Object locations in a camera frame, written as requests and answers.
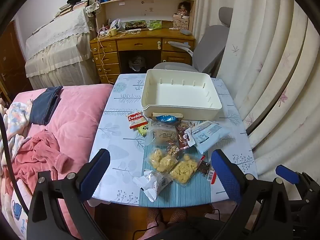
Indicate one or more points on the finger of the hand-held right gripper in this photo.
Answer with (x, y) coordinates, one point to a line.
(287, 173)

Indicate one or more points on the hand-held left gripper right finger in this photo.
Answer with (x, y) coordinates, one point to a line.
(225, 177)

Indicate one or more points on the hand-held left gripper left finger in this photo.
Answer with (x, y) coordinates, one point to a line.
(96, 175)

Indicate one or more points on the dark red snack packet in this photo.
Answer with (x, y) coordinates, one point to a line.
(205, 167)

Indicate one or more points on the puffed rice cake packet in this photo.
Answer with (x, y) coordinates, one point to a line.
(161, 161)
(183, 171)

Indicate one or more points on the pale blue snack packet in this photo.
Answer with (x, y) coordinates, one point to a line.
(212, 135)

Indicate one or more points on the brown chocolate packet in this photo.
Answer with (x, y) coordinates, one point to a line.
(186, 141)

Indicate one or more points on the white snack packet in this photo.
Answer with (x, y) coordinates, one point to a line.
(152, 182)

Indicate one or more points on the green snack packet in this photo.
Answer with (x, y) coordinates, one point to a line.
(143, 130)

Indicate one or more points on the red cookie packet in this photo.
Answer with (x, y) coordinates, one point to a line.
(136, 120)

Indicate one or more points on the clear bread packet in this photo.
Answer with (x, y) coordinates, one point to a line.
(162, 135)

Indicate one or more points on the white plastic storage box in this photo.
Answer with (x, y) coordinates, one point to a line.
(182, 95)

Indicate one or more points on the leaf printed tablecloth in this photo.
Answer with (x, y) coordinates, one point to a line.
(120, 140)

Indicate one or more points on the pink bed blanket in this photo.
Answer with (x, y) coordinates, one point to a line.
(77, 120)

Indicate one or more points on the pink fleece robe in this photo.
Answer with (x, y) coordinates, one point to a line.
(40, 152)

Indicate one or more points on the person's pink fuzzy slipper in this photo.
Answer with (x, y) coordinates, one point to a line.
(178, 216)
(153, 217)

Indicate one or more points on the navy blue cloth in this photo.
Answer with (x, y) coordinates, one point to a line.
(45, 105)

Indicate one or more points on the floral fleece blanket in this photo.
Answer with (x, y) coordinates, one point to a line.
(15, 120)

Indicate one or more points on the cream leaf printed curtain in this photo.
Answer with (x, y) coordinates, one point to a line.
(262, 67)

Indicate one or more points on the trash bin with bag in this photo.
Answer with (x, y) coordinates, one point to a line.
(137, 63)

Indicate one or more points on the grey office chair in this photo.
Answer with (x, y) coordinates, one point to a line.
(210, 47)

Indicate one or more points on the white lace piano cover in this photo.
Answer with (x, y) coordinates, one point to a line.
(60, 47)

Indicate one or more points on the wooden desk with drawers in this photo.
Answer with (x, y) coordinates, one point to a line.
(140, 43)

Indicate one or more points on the wooden door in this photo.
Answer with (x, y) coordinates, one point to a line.
(10, 62)

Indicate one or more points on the yellow cup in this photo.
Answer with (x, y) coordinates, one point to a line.
(112, 32)

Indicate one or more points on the dark snack bag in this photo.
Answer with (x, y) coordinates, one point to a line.
(136, 24)

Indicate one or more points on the floral printed box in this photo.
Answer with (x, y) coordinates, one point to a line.
(180, 23)

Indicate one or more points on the green snack bag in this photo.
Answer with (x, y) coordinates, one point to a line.
(155, 24)

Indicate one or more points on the floral hanging bag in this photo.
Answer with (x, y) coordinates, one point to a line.
(93, 8)

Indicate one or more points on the stack of books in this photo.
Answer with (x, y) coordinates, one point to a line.
(67, 8)

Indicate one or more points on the brown haired doll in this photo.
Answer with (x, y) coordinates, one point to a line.
(183, 8)

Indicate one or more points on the wooden bookshelf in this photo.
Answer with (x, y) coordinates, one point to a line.
(150, 7)

